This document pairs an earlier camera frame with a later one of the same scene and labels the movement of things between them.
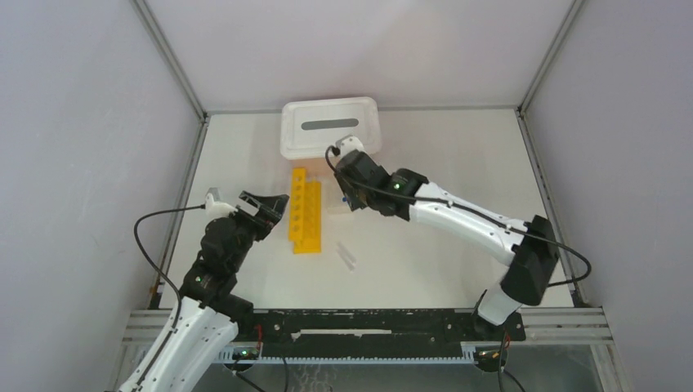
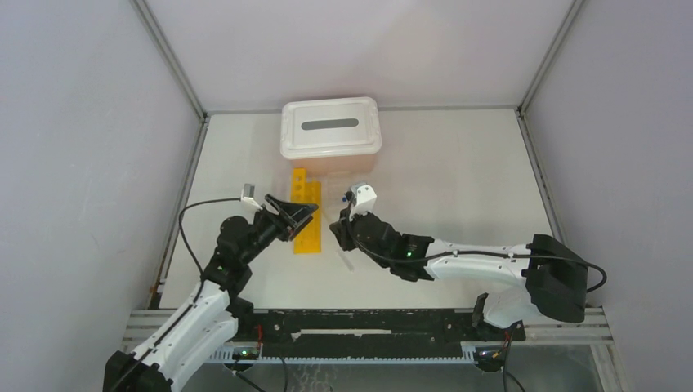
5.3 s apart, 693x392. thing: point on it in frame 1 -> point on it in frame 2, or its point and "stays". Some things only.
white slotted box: [310, 127] stays
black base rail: [376, 332] stays
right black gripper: [354, 204] -> [339, 229]
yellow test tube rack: [305, 212] stays
